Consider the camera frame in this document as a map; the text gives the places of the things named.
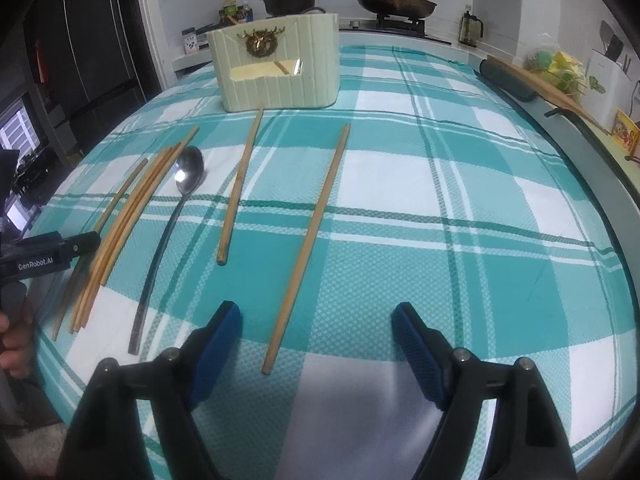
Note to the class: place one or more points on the person's left hand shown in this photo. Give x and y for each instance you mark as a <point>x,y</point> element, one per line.
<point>15,345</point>

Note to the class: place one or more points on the labelled white jar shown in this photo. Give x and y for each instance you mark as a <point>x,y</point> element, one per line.
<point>190,42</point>

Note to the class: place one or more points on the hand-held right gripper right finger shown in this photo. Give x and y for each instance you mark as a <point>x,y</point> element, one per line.
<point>420,355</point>

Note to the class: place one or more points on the teal plaid tablecloth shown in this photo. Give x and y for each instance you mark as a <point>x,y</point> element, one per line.
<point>400,185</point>

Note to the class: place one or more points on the dark refrigerator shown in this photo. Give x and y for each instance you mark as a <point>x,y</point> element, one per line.
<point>90,35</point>

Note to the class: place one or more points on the grey cleaver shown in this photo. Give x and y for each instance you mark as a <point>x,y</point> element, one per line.
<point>609,37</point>

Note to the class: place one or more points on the white box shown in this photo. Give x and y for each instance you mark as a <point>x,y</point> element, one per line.
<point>607,85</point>

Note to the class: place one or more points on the window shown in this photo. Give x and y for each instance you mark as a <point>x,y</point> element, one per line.
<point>17,130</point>

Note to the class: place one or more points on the long wooden board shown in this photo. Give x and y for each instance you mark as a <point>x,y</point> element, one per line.
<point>550,92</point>

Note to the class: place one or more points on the condiment bottle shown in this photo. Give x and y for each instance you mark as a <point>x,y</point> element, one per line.
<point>244,12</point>
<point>229,10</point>

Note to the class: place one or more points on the black rolled mat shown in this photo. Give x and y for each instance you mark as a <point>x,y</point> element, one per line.
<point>505,80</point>

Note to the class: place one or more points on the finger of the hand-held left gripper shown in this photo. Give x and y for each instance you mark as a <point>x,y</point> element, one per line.
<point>80,247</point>

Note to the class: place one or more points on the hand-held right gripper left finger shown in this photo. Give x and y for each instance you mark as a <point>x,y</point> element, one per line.
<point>220,350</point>

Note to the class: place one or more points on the small colourful box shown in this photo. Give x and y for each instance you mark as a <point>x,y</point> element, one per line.
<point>626,132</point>

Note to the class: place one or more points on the black cooking pot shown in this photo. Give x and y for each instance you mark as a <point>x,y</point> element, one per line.
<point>290,6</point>

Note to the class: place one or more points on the plastic bag colourful contents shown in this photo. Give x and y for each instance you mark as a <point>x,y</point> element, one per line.
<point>555,67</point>

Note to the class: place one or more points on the glass french press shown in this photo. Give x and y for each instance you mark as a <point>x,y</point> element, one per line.
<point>467,30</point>

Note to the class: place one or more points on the cream ribbed utensil holder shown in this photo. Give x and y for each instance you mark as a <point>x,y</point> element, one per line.
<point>300,90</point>

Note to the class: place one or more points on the gas stove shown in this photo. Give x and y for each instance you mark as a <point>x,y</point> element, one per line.
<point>360,24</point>

